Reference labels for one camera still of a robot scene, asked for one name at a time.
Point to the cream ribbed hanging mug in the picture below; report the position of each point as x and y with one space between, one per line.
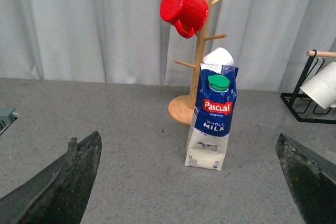
321 87

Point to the red mug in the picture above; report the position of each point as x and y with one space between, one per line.
187 16

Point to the wooden mug tree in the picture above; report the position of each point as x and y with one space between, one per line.
181 108

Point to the white mug on tree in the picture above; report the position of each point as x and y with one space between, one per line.
219 56

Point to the pale curtain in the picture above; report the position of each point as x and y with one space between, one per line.
126 41

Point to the black wire mug rack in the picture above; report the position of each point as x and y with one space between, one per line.
301 106

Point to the left gripper dark left finger camera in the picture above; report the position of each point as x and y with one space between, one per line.
60 192

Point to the left gripper dark right finger camera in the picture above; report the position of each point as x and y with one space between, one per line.
310 179

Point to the grey green crate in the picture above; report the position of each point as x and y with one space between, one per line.
7 117

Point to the Pascual whole milk carton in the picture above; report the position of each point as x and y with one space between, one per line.
212 116

